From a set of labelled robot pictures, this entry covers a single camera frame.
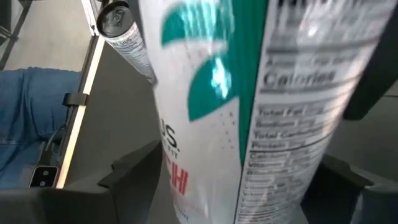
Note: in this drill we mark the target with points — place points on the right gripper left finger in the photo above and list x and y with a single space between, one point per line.
93 205

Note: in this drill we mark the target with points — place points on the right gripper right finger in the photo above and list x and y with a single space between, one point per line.
351 202

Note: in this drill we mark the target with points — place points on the white Celsius Peach Vibe can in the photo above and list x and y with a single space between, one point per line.
248 124

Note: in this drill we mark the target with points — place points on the black table mat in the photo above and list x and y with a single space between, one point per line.
118 124

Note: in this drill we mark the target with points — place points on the black edge clamp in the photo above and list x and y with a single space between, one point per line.
75 99

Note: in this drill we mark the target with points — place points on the person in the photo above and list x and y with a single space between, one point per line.
28 109

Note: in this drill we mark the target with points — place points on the silver Celsius can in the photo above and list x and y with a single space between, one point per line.
130 46

